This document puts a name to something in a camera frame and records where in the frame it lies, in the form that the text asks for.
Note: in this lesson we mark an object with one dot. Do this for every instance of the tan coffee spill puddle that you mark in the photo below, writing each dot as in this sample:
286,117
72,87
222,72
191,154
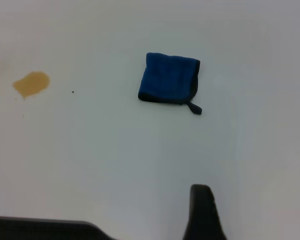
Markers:
32,83

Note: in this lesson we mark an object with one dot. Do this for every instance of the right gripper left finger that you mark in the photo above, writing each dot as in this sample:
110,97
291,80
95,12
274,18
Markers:
40,228

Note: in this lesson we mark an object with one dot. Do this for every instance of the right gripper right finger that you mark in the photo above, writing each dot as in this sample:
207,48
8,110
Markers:
202,215

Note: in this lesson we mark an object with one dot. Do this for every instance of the blue microfiber cloth black trim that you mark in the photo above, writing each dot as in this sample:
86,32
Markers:
167,75

